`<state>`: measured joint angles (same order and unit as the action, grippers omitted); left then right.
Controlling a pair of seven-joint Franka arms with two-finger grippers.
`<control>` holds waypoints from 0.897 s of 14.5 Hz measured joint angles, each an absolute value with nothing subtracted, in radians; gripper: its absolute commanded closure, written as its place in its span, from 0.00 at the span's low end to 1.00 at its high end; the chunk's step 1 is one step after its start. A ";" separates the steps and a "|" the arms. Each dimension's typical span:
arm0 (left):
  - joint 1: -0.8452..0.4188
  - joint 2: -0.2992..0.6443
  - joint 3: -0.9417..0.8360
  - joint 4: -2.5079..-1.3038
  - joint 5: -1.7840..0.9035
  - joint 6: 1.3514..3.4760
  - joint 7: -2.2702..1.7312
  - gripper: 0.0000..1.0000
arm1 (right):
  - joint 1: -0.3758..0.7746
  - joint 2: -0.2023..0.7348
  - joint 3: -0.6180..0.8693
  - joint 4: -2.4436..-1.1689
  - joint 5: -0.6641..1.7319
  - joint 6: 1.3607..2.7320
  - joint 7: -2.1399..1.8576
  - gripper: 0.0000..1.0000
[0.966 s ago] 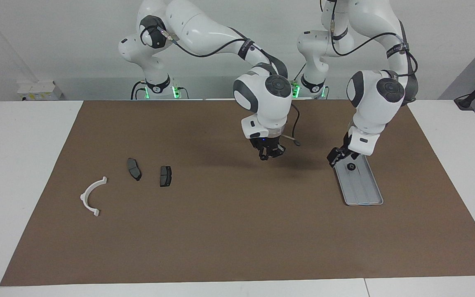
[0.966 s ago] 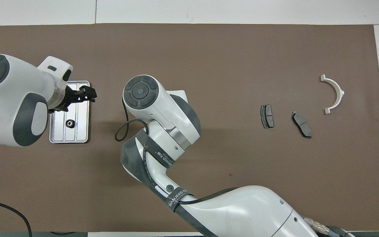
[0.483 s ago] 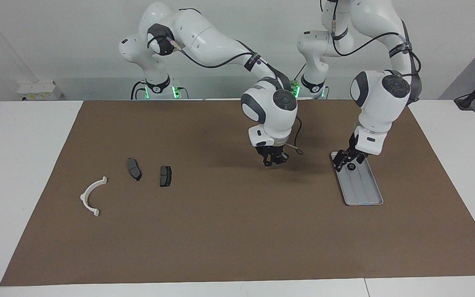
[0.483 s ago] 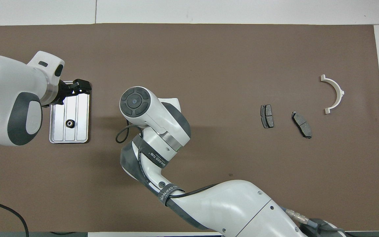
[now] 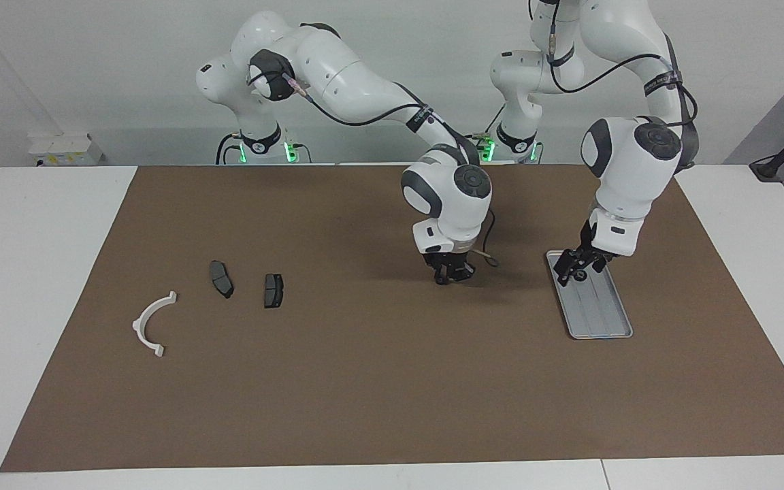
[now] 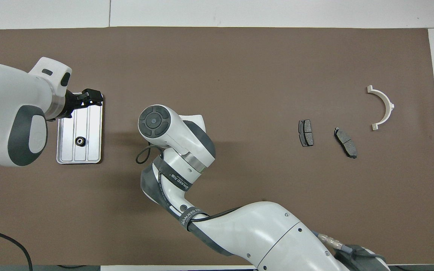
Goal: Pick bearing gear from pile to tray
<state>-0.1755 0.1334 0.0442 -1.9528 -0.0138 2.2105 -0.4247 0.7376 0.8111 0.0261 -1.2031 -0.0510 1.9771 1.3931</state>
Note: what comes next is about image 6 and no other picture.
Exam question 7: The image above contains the silver metal tray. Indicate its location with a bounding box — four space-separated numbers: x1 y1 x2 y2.
56 92 104 164

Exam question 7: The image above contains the dark grey rectangular brake pad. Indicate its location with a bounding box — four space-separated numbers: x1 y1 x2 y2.
298 119 314 147

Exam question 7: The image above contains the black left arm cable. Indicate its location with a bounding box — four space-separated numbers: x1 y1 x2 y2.
0 226 33 271

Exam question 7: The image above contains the white curved plastic bracket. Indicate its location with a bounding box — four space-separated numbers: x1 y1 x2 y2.
367 85 395 131

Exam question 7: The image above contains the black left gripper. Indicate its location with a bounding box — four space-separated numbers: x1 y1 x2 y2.
63 89 103 120

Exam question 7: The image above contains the brown table mat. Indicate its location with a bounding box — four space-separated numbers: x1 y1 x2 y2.
0 26 434 266

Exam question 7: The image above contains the dark grey curved brake pad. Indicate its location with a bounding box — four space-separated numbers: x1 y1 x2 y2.
334 127 358 159

